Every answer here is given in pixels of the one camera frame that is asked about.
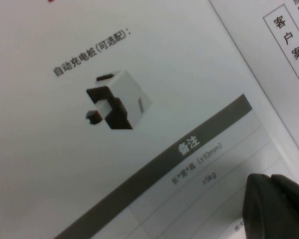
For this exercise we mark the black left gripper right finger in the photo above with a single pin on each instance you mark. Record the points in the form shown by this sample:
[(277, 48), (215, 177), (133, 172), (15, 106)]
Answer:
[(296, 209)]

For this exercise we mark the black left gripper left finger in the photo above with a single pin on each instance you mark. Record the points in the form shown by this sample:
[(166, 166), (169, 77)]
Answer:
[(261, 209)]

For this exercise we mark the white product brochure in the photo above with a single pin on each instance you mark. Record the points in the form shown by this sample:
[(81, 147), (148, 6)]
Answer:
[(64, 174)]

